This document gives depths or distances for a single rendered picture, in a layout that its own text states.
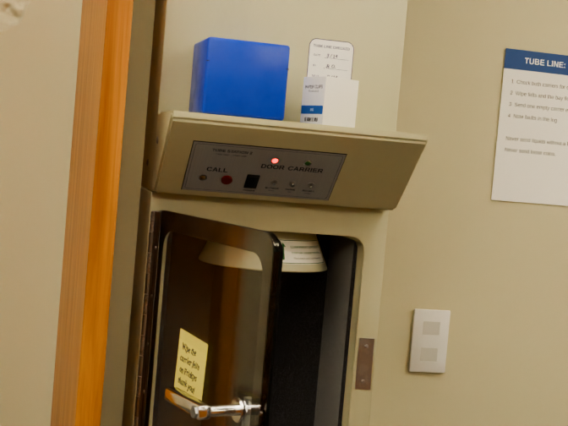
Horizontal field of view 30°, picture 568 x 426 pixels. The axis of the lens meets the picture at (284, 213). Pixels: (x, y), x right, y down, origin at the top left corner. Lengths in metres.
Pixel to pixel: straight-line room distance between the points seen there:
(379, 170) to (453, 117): 0.61
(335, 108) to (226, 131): 0.14
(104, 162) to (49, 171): 0.52
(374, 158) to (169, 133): 0.26
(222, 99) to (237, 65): 0.04
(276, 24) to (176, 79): 0.15
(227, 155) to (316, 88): 0.14
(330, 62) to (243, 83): 0.18
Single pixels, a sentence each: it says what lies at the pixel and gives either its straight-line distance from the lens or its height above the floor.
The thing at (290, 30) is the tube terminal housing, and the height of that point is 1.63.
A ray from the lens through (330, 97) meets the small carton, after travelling 1.31.
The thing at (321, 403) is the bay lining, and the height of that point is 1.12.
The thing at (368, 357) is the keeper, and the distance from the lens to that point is 1.44.
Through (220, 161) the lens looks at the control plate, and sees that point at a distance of 1.29.
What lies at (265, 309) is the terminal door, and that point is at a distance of 1.07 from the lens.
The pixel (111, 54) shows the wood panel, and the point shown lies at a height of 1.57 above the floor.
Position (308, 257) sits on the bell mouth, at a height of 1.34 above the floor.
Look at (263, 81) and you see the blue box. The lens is 1.26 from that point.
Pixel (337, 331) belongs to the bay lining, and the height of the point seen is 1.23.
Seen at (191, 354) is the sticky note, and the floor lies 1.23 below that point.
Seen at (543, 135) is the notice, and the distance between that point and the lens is 2.00.
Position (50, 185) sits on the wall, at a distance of 1.77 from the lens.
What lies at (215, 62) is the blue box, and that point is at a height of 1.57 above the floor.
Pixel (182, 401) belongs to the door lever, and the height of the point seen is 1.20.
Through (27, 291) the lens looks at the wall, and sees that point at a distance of 1.79.
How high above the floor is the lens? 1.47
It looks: 3 degrees down
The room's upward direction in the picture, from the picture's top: 5 degrees clockwise
